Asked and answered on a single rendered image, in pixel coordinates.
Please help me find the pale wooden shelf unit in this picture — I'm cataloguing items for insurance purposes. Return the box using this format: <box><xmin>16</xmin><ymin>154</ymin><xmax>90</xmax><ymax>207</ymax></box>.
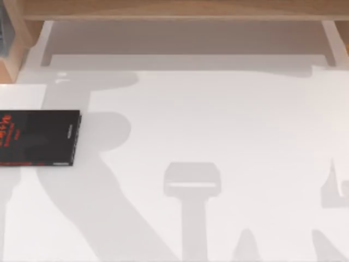
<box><xmin>0</xmin><ymin>0</ymin><xmax>349</xmax><ymax>84</ymax></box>

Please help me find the black book with red lettering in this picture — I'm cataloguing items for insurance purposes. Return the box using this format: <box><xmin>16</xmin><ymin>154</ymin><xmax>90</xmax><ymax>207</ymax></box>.
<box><xmin>0</xmin><ymin>109</ymin><xmax>82</xmax><ymax>167</ymax></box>

